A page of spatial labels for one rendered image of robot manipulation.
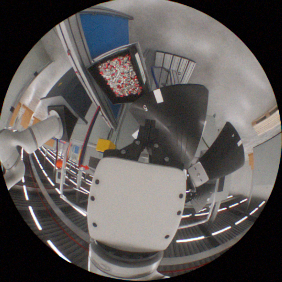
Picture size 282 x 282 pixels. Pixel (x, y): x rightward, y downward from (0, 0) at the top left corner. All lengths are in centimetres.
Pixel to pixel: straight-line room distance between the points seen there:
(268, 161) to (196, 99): 566
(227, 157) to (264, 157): 549
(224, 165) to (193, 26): 118
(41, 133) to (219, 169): 79
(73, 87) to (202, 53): 123
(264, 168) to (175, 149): 574
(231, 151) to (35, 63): 224
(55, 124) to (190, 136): 60
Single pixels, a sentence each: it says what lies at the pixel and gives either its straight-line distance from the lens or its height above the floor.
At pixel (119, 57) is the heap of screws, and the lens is 30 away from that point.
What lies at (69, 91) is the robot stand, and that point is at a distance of 51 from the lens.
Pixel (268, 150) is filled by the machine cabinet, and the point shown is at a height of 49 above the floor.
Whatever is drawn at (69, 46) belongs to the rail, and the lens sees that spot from 37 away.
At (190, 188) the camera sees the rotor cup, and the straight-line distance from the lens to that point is 32.
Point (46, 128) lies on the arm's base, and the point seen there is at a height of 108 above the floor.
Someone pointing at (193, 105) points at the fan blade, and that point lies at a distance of 19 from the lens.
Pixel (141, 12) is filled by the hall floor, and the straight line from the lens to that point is 117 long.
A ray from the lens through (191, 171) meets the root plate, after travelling 38.
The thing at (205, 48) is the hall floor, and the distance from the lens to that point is 123.
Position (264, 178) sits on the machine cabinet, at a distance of 585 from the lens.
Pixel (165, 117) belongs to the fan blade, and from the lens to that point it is 21.
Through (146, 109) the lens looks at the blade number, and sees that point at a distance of 23.
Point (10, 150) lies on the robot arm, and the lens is 48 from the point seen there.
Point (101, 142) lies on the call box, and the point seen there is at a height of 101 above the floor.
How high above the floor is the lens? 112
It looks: 18 degrees down
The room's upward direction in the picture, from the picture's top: 170 degrees counter-clockwise
